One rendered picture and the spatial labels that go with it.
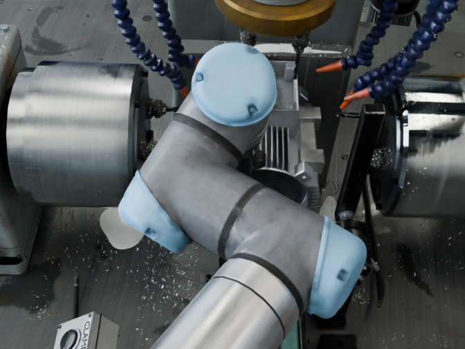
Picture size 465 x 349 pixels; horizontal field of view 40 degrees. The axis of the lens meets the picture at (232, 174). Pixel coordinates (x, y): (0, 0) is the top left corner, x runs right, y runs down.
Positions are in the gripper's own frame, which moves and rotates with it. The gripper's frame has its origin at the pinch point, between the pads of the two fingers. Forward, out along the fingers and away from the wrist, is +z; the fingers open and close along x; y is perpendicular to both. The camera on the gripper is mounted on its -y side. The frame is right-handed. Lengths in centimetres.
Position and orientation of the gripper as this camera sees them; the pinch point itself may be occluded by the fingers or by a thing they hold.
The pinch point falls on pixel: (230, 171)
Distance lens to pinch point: 90.1
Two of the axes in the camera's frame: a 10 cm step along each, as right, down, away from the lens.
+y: 0.3, -9.9, 1.7
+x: -10.0, -0.3, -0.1
